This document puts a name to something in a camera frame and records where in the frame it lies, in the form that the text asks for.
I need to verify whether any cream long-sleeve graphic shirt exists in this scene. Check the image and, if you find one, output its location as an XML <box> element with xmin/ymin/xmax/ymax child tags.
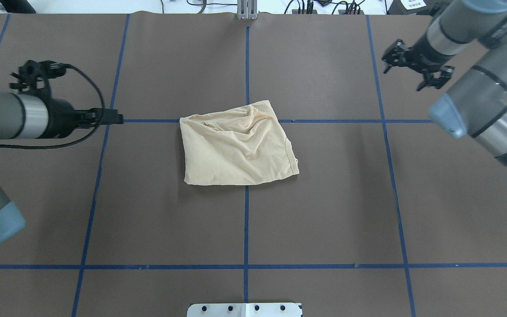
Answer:
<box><xmin>179</xmin><ymin>100</ymin><xmax>300</xmax><ymax>185</ymax></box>

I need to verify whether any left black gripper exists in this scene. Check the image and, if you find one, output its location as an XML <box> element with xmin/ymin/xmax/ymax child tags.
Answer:
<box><xmin>44</xmin><ymin>98</ymin><xmax>124</xmax><ymax>139</ymax></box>

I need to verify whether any aluminium frame post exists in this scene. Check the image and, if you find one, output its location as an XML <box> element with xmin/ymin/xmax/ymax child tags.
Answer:
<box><xmin>237</xmin><ymin>0</ymin><xmax>259</xmax><ymax>20</ymax></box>

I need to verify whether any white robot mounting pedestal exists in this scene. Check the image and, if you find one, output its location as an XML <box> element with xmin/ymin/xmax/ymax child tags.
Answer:
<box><xmin>187</xmin><ymin>302</ymin><xmax>303</xmax><ymax>317</ymax></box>

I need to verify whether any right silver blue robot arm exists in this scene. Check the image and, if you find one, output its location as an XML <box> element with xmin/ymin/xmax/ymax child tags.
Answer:
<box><xmin>382</xmin><ymin>0</ymin><xmax>507</xmax><ymax>167</ymax></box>

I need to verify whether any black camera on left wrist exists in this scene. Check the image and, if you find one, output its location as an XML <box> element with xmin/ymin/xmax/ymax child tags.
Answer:
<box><xmin>9</xmin><ymin>60</ymin><xmax>66</xmax><ymax>102</ymax></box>

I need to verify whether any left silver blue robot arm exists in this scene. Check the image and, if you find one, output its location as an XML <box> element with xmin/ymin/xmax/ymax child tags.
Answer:
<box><xmin>0</xmin><ymin>92</ymin><xmax>124</xmax><ymax>243</ymax></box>

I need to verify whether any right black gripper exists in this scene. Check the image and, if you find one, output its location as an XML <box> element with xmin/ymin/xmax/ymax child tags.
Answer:
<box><xmin>382</xmin><ymin>35</ymin><xmax>455</xmax><ymax>92</ymax></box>

